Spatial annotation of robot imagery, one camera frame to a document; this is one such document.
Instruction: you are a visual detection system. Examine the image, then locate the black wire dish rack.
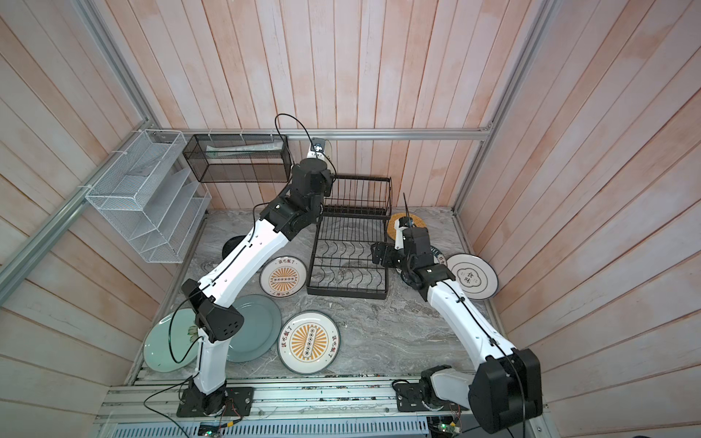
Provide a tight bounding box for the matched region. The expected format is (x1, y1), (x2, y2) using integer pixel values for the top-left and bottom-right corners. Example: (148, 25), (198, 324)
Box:
(307, 174), (392, 300)

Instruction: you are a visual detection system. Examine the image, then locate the orange sunburst plate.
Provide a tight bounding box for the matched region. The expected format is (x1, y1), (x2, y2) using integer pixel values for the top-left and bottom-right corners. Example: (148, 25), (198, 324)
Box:
(259, 255), (308, 299)
(277, 311), (341, 375)

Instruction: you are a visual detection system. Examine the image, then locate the white plate green patterned rim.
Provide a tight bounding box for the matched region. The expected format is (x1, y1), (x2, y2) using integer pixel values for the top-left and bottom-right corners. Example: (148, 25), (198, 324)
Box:
(431, 246), (447, 266)

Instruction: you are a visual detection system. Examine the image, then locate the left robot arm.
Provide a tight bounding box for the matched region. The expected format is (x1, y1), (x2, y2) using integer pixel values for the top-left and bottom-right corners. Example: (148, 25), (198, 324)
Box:
(181, 158), (334, 416)

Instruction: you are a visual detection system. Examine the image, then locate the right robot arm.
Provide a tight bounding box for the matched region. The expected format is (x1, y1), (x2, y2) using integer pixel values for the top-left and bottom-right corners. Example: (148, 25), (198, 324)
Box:
(371, 217), (543, 434)

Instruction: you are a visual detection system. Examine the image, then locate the yellow woven round trivet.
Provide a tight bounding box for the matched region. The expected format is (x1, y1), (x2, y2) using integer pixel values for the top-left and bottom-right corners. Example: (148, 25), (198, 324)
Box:
(387, 213), (427, 242)

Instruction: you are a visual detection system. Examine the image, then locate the white plate cloud outline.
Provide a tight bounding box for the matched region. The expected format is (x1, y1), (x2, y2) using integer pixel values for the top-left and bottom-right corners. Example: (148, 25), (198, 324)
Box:
(447, 254), (499, 300)

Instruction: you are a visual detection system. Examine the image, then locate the grey-green plain plate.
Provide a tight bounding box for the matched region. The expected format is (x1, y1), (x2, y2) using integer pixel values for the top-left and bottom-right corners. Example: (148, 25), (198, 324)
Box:
(227, 295), (282, 363)

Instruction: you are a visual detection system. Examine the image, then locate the black round plate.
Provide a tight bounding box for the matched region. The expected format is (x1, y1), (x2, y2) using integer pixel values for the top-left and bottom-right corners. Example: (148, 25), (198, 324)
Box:
(221, 235), (246, 260)

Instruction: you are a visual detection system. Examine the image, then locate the light green flower plate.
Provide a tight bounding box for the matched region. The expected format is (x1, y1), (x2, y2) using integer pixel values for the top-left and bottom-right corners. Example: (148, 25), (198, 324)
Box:
(143, 308), (198, 373)

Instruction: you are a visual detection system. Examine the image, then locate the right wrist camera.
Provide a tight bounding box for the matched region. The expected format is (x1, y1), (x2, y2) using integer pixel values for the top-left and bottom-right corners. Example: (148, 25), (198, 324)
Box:
(394, 215), (414, 250)

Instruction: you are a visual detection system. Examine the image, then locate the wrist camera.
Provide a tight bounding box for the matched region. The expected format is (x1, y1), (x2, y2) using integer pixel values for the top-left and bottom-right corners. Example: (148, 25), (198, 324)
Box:
(394, 215), (414, 250)
(307, 137), (327, 161)

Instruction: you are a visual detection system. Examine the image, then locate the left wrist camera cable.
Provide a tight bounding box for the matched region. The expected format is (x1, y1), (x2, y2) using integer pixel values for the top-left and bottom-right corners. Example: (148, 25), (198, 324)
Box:
(273, 113), (338, 176)

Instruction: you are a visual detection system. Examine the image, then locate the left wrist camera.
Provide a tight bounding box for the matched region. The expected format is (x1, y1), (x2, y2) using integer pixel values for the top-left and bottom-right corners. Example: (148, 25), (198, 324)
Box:
(307, 137), (327, 161)

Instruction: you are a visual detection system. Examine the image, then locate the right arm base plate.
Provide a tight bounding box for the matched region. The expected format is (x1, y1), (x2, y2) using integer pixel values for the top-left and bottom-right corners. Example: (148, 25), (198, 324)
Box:
(391, 380), (462, 412)

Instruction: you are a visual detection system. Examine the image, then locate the aluminium front rail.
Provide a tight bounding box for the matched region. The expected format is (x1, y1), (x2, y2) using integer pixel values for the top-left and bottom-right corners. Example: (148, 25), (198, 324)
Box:
(95, 375), (549, 423)

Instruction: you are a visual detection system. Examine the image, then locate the black mesh wall basket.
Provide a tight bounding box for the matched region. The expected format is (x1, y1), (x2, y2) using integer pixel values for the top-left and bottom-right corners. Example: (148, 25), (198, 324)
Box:
(184, 133), (292, 184)

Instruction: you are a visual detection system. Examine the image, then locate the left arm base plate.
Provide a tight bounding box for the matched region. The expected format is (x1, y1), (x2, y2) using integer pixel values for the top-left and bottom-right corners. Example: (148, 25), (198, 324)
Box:
(176, 384), (255, 418)

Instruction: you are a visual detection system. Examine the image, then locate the white mesh wall shelf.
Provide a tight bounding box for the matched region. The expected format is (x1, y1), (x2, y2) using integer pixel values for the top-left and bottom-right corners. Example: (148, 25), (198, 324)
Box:
(87, 130), (211, 264)

